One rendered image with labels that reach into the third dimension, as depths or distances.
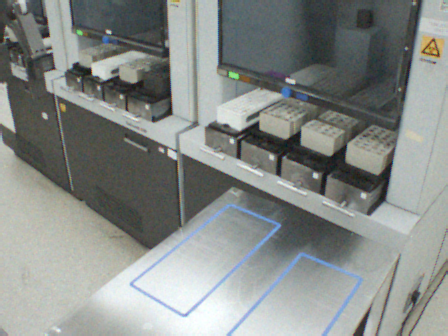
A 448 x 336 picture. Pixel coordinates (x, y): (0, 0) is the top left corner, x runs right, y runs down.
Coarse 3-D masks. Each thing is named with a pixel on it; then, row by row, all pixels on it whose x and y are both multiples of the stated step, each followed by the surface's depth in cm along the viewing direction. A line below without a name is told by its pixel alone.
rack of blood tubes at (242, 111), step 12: (252, 96) 163; (264, 96) 162; (276, 96) 163; (228, 108) 154; (240, 108) 153; (252, 108) 155; (264, 108) 166; (228, 120) 153; (240, 120) 150; (252, 120) 154
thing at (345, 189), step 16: (336, 176) 128; (352, 176) 127; (384, 176) 129; (336, 192) 129; (352, 192) 126; (368, 192) 123; (384, 192) 131; (336, 208) 126; (352, 208) 128; (368, 208) 124
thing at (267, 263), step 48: (240, 192) 121; (192, 240) 105; (240, 240) 105; (288, 240) 104; (336, 240) 104; (144, 288) 92; (192, 288) 92; (240, 288) 92; (288, 288) 92; (336, 288) 91; (384, 288) 104
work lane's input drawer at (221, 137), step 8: (216, 120) 157; (208, 128) 155; (216, 128) 153; (224, 128) 152; (232, 128) 152; (248, 128) 153; (208, 136) 156; (216, 136) 154; (224, 136) 151; (232, 136) 150; (240, 136) 150; (208, 144) 158; (216, 144) 155; (224, 144) 153; (232, 144) 150; (240, 144) 150; (208, 152) 153; (216, 152) 153; (224, 152) 154; (232, 152) 152
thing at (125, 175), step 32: (64, 0) 200; (192, 0) 151; (64, 32) 210; (192, 32) 157; (192, 64) 162; (64, 96) 214; (192, 96) 168; (64, 128) 226; (96, 128) 204; (128, 128) 187; (160, 128) 172; (96, 160) 215; (128, 160) 196; (160, 160) 180; (96, 192) 228; (128, 192) 206; (160, 192) 189; (128, 224) 218; (160, 224) 199
